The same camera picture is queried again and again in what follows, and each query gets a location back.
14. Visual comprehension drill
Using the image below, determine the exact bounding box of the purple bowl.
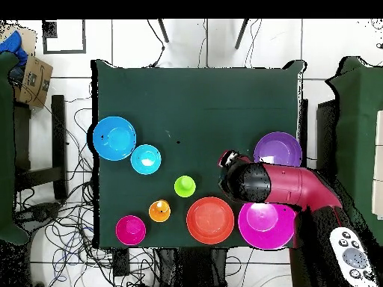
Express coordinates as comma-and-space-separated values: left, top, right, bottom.
253, 131, 303, 167

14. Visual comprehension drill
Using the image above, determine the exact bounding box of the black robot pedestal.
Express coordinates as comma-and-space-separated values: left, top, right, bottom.
155, 247, 228, 287

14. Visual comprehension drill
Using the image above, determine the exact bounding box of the black bench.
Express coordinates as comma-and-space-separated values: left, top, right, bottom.
13, 94, 68, 201

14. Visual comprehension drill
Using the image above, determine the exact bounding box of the small blue bowl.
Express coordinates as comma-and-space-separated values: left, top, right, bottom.
130, 143, 162, 176

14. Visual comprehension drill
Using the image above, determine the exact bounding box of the black floor box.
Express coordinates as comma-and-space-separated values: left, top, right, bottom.
111, 247, 131, 277

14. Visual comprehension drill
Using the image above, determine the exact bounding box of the green cloth covered table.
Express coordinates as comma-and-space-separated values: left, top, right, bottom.
0, 51, 31, 246
324, 55, 383, 240

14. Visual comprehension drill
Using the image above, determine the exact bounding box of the dark green tablecloth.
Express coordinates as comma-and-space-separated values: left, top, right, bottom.
91, 59, 307, 250

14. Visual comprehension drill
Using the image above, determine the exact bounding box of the cardboard box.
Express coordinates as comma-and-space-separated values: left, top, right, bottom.
13, 53, 54, 109

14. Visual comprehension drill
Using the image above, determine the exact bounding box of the small red bowl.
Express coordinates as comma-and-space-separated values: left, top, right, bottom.
115, 215, 147, 247

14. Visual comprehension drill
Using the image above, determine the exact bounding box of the black cable with plug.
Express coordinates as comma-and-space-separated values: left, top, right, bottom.
146, 19, 166, 68

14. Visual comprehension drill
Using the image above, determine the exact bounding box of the green cup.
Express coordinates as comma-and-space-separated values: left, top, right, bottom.
174, 175, 197, 199

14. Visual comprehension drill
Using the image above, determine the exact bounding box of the black tripod leg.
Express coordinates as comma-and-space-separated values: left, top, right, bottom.
233, 19, 249, 50
157, 19, 169, 43

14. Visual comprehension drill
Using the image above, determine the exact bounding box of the large pink bowl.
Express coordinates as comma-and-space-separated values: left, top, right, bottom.
238, 201, 297, 250

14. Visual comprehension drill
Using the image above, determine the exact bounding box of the black square frame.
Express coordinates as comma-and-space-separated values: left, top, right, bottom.
42, 19, 87, 55

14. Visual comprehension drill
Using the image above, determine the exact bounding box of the tangle of floor cables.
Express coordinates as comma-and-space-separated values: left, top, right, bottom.
13, 86, 159, 287

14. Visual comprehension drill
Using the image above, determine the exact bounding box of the large blue bowl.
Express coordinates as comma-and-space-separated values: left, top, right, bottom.
92, 116, 137, 161

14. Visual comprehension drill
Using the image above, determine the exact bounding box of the dark grey stand base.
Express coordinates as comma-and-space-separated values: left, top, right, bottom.
14, 202, 64, 232

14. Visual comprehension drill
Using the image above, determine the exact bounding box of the black stand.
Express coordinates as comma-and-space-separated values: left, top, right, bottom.
316, 99, 339, 173

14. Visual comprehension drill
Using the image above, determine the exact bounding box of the orange cup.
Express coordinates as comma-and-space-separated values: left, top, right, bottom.
148, 199, 172, 223

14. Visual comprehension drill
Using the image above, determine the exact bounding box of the blue cloth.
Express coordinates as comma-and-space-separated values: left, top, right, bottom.
0, 30, 29, 67

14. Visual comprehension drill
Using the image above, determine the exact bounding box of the orange bowl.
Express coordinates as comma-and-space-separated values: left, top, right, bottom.
186, 196, 235, 245

